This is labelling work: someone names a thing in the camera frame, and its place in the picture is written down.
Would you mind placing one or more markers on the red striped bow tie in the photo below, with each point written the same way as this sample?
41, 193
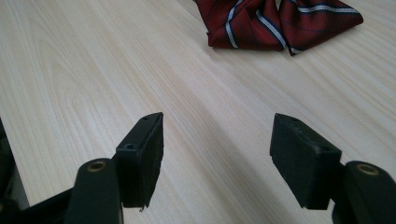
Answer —
249, 25

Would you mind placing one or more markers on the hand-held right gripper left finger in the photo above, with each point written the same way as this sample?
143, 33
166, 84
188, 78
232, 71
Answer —
140, 161

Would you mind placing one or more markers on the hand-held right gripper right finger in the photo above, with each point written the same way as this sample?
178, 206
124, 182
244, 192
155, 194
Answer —
305, 161

